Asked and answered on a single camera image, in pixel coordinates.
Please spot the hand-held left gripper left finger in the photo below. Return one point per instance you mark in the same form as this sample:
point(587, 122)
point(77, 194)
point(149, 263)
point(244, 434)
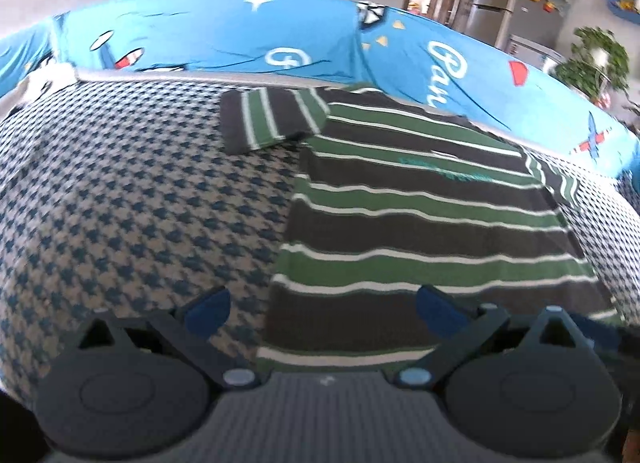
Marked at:
point(210, 312)

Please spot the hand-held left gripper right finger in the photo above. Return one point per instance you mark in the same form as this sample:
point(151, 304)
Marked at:
point(440, 312)

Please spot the houndstooth sofa mat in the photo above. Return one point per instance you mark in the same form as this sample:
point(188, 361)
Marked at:
point(140, 193)

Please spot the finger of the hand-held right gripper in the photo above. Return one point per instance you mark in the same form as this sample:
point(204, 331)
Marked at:
point(606, 335)

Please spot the blue printed sofa cover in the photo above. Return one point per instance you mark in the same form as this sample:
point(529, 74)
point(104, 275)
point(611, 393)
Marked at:
point(225, 38)

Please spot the green brown striped shirt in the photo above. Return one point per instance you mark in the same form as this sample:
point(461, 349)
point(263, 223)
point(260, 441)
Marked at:
point(425, 223)

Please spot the white chest freezer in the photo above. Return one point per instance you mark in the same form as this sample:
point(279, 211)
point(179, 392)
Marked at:
point(532, 49)

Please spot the potted green plant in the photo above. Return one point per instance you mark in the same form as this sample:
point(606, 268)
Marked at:
point(595, 63)

